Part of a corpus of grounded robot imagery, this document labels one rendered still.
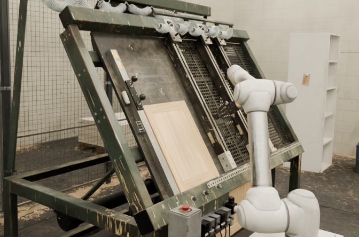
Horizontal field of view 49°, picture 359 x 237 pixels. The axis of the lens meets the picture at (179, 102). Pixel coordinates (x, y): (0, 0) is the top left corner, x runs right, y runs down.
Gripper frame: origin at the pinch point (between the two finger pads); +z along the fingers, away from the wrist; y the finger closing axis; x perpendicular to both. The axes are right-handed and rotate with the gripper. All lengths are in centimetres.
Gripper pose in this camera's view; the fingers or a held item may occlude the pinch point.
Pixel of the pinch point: (216, 117)
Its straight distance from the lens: 283.4
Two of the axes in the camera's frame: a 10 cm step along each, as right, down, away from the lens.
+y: -4.1, -8.8, 2.2
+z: -6.9, 4.6, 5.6
